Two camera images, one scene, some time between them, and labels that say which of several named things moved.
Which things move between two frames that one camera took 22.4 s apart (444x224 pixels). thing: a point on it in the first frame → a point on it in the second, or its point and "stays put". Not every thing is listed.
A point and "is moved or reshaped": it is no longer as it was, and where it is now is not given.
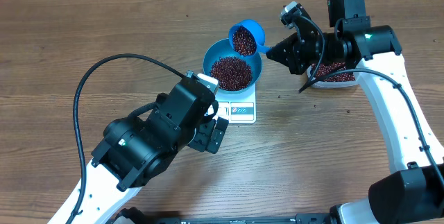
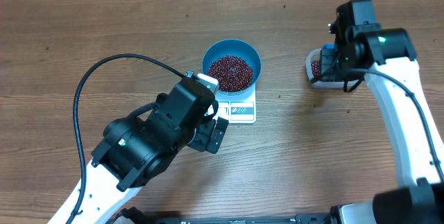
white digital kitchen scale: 238,110 stays put
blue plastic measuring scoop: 257,31 is moved or reshaped
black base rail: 133,216 stays put
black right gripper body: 312,53 → 335,67
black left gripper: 202,142 stays put
